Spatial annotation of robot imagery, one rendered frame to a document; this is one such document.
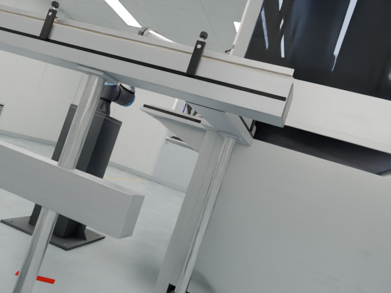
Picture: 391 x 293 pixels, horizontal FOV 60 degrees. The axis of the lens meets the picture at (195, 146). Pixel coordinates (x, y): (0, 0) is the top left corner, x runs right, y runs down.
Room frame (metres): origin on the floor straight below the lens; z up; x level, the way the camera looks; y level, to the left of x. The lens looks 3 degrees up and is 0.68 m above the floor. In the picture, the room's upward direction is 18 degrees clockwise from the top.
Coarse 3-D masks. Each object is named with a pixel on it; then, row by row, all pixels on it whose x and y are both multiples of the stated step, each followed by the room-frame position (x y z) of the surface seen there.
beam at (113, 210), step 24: (0, 144) 1.01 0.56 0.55; (0, 168) 1.00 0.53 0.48; (24, 168) 0.98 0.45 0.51; (48, 168) 0.95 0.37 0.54; (24, 192) 0.97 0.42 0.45; (48, 192) 0.95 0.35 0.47; (72, 192) 0.92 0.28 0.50; (96, 192) 0.90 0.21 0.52; (120, 192) 0.88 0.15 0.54; (72, 216) 0.92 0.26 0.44; (96, 216) 0.90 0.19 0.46; (120, 216) 0.88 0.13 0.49
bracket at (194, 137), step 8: (160, 120) 1.85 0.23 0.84; (168, 120) 1.84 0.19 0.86; (168, 128) 1.83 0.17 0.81; (176, 128) 1.82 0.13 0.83; (184, 128) 1.81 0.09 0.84; (192, 128) 1.79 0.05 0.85; (184, 136) 1.80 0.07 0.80; (192, 136) 1.79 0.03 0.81; (200, 136) 1.78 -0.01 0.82; (192, 144) 1.79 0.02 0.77; (200, 144) 1.77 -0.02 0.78
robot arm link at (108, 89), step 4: (104, 84) 2.09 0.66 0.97; (108, 84) 2.09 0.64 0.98; (112, 84) 2.11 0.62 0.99; (104, 88) 2.09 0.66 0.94; (108, 88) 2.10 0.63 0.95; (112, 88) 2.12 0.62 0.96; (116, 88) 2.15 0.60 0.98; (120, 88) 2.18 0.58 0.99; (104, 92) 2.09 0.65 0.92; (108, 92) 2.11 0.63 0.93; (112, 92) 2.13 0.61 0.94; (116, 92) 2.15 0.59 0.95; (120, 92) 2.17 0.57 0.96; (100, 96) 2.09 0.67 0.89; (104, 96) 2.10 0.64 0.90; (108, 96) 2.11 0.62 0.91; (112, 96) 2.14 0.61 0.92; (116, 96) 2.16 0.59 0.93; (112, 100) 2.18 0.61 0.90
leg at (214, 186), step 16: (224, 144) 1.42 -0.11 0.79; (224, 160) 1.41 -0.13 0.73; (224, 176) 1.42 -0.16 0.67; (208, 192) 1.41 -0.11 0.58; (208, 208) 1.41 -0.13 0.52; (208, 224) 1.43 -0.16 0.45; (192, 240) 1.42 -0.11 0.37; (192, 256) 1.41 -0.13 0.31; (192, 272) 1.42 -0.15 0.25; (176, 288) 1.42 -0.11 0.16
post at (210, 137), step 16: (256, 0) 1.66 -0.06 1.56; (256, 16) 1.65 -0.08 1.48; (240, 32) 1.67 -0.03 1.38; (240, 48) 1.66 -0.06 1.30; (208, 144) 1.66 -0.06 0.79; (208, 160) 1.65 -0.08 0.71; (192, 176) 1.67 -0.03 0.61; (192, 192) 1.66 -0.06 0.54; (192, 208) 1.65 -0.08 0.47; (176, 224) 1.67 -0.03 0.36; (176, 240) 1.66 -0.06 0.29; (176, 256) 1.65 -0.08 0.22; (160, 272) 1.67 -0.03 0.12; (160, 288) 1.66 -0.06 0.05
